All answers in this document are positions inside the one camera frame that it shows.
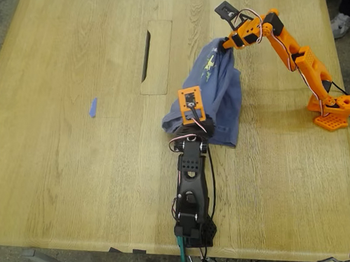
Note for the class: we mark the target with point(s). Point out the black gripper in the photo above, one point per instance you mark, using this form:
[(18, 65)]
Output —
[(209, 128)]

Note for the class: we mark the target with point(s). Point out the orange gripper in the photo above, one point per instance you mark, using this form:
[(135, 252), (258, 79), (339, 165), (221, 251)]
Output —
[(234, 41)]

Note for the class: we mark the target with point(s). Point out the blue printed T-shirt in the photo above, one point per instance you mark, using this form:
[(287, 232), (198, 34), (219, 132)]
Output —
[(224, 103)]

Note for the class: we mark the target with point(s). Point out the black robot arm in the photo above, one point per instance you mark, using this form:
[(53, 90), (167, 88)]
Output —
[(192, 181)]

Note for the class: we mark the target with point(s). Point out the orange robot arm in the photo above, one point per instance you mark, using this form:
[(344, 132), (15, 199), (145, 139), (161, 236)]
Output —
[(312, 65)]

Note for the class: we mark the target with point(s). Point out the short blue tape piece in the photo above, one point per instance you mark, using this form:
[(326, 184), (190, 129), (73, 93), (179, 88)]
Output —
[(93, 108)]

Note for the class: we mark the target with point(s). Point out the green table clamp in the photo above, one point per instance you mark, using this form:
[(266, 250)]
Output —
[(182, 255)]

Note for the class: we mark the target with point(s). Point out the orange camera mount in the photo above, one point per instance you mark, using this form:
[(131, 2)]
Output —
[(200, 104)]

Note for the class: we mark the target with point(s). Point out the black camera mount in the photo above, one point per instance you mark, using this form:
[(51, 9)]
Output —
[(226, 10)]

